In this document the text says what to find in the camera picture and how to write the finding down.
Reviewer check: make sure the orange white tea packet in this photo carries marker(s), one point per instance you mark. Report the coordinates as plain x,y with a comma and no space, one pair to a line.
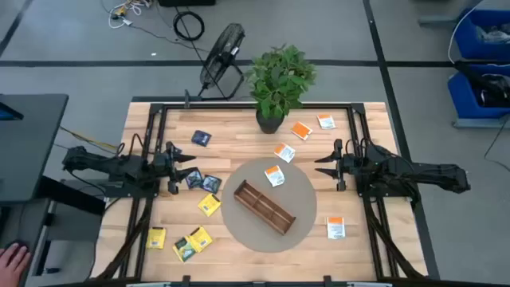
336,227
274,175
284,152
301,130
326,121

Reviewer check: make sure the blue storage bin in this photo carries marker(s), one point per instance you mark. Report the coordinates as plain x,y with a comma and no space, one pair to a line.
466,40
462,99

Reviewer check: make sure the wooden tea organizer box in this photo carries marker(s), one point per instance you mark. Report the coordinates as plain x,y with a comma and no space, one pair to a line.
263,207

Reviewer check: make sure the black computer mouse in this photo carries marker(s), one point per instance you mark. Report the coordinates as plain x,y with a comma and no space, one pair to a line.
18,242

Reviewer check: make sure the black floor fan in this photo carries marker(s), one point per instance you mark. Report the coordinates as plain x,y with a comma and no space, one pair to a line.
223,49

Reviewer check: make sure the laptop screen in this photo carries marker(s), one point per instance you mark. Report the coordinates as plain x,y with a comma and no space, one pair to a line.
8,112

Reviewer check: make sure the person's hand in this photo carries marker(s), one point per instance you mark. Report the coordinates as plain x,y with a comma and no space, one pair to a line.
12,265

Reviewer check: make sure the black case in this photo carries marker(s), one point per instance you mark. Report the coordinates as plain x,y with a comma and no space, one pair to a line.
187,2

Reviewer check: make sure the black desk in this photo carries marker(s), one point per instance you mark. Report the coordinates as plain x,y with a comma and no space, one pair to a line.
32,151

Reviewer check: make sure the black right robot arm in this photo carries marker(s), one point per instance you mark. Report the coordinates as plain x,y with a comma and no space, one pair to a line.
398,171

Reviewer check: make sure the black metal table frame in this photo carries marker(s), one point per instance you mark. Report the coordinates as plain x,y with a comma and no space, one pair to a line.
255,106

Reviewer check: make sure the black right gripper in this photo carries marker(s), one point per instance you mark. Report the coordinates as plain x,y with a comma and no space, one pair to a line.
348,165

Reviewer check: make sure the green potted plant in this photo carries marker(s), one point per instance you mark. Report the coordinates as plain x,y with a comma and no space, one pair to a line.
279,79

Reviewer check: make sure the green yellow tea packet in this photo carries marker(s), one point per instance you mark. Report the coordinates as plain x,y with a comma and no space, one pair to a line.
182,250

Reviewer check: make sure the round grey placemat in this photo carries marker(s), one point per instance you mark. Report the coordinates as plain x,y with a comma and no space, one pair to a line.
295,191

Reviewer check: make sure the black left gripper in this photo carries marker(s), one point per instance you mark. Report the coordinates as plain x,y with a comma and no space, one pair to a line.
161,167

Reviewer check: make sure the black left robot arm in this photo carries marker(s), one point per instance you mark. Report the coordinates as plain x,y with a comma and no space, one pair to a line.
119,167

